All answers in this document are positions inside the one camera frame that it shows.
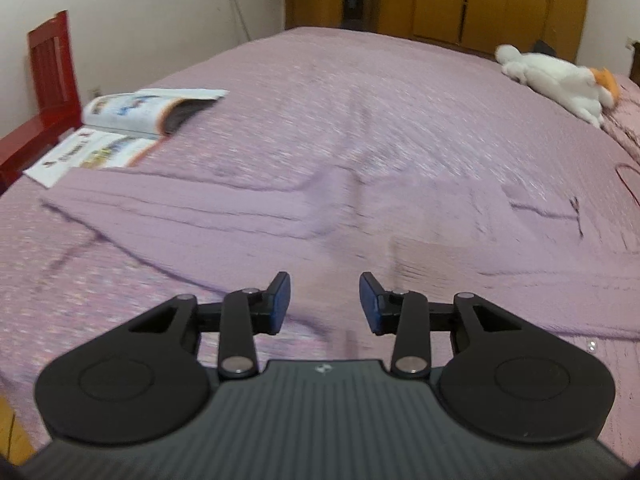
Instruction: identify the red cable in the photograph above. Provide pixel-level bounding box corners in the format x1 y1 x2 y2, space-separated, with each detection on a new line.
614 162 640 206

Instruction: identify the pink floral bedspread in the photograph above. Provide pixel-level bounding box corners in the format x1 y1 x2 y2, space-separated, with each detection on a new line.
1 28 639 462

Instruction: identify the open magazine upper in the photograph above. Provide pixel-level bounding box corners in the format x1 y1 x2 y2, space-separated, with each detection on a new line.
81 88 228 139

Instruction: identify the thin grey stick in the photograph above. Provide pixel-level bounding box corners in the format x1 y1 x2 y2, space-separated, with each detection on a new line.
231 0 252 42

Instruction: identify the open magazine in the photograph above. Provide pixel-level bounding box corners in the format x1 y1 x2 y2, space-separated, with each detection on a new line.
23 128 162 188
81 88 228 139

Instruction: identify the red wooden chair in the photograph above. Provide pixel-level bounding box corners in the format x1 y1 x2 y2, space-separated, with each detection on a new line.
1 10 81 191

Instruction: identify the yellow wooden wardrobe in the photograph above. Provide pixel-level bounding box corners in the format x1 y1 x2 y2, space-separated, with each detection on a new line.
285 0 587 61

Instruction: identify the open magazine lower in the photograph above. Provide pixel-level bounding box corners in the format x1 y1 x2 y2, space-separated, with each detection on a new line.
23 128 162 188

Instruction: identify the pink ruffled pillow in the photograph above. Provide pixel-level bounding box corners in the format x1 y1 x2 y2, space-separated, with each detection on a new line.
603 76 640 165

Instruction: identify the white orange plush toy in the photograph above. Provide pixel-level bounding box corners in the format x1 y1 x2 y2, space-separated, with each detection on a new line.
495 44 620 129

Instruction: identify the lilac knit cardigan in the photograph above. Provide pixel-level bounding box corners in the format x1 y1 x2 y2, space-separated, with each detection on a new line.
42 167 639 340

